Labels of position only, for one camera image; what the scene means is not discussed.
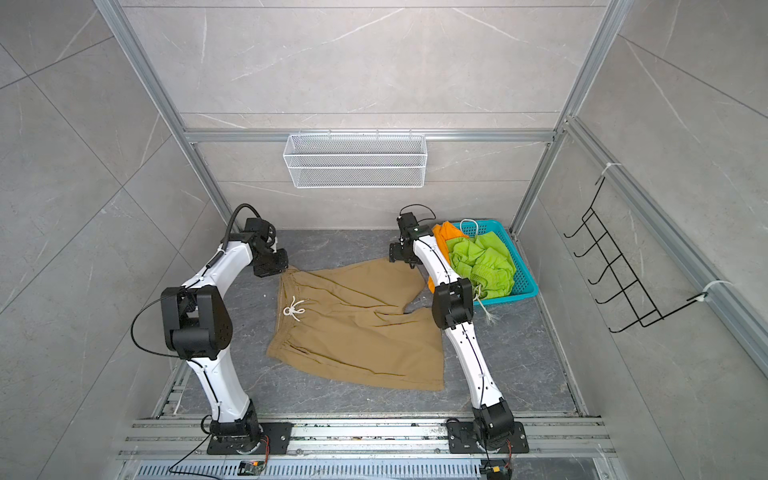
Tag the yellow black connector right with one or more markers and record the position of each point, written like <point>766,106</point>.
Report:
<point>495,470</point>

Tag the aluminium frame rail front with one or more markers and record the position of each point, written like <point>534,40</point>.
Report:
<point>388,437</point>

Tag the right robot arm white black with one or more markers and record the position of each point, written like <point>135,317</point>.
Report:
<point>453,312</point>

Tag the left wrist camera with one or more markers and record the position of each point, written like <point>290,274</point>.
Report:
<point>261,228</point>

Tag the small green circuit board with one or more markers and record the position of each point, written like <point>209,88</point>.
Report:
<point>251,468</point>

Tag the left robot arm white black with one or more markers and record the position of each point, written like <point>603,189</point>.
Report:
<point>199,329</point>

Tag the black wire hook rack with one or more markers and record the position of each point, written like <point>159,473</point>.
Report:
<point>627,285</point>

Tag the white wire mesh basket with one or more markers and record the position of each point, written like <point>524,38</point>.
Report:
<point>356,160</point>

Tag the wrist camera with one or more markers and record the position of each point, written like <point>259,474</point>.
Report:
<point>408,225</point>
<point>261,228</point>

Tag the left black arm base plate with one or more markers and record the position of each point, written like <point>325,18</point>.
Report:
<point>272,438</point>

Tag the lime green shorts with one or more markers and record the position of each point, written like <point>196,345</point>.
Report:
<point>486,261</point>

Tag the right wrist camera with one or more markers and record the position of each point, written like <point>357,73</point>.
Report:
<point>408,225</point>

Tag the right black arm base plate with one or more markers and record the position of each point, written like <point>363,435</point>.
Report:
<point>468,437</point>

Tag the orange shorts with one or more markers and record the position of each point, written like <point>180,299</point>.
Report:
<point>447,234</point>

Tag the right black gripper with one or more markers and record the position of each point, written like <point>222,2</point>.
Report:
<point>395,254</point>

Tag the teal plastic basket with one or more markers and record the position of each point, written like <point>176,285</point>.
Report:
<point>524,286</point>

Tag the khaki tan shorts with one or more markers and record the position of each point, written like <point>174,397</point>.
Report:
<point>351,324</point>

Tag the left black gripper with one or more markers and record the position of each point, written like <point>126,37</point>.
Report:
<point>283,264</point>

